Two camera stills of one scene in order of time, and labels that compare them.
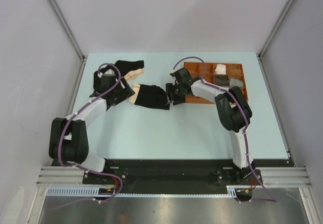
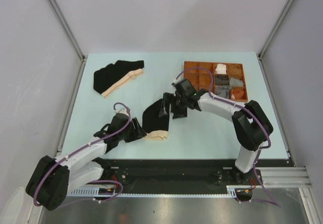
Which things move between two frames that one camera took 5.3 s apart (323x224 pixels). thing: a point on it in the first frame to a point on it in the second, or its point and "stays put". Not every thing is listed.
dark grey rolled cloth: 221,80 stays put
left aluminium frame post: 66,28 stays put
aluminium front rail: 269,176 stays put
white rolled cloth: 220,69 stays put
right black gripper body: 175,91 to 179,107
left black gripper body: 121,94 to 127,135
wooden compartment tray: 225,75 stays put
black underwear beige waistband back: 128,69 stays put
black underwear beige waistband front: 149,95 to 156,127
